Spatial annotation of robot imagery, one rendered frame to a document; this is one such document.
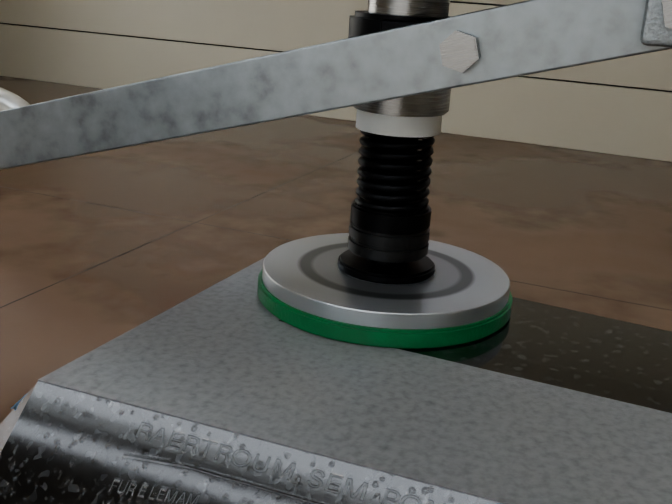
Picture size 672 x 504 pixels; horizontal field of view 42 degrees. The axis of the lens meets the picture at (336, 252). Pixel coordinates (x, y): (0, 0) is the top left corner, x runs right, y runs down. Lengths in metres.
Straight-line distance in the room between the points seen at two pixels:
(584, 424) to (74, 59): 8.11
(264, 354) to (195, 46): 7.21
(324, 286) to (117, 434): 0.22
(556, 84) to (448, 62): 6.12
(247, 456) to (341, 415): 0.07
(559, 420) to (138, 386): 0.28
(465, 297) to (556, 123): 6.10
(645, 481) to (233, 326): 0.32
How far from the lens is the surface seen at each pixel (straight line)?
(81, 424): 0.58
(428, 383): 0.61
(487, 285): 0.74
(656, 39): 0.61
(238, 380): 0.60
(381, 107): 0.68
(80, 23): 8.48
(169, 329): 0.68
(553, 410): 0.60
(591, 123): 6.75
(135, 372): 0.61
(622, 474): 0.55
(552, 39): 0.64
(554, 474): 0.53
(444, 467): 0.52
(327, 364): 0.63
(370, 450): 0.53
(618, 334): 0.75
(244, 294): 0.75
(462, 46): 0.63
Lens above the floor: 1.13
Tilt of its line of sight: 18 degrees down
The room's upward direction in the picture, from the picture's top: 4 degrees clockwise
